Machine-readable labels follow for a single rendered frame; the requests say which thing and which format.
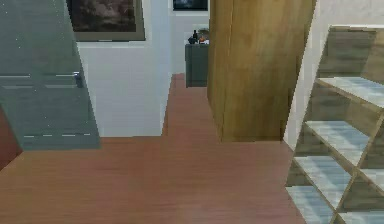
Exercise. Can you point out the grey green room door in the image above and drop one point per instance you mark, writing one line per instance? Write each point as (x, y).
(43, 83)

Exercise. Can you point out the small dark framed picture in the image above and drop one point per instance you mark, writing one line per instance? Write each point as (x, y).
(190, 4)

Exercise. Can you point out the dark bottle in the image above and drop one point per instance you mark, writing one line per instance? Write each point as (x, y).
(194, 37)

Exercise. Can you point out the wooden shelf unit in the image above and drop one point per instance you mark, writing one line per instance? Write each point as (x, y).
(340, 133)

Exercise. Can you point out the tall wooden cupboard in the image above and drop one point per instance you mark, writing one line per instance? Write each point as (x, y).
(256, 70)

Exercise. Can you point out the dark framed wall picture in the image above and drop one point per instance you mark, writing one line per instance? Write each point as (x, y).
(105, 16)

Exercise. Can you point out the dark grey cabinet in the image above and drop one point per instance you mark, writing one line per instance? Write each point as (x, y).
(197, 65)

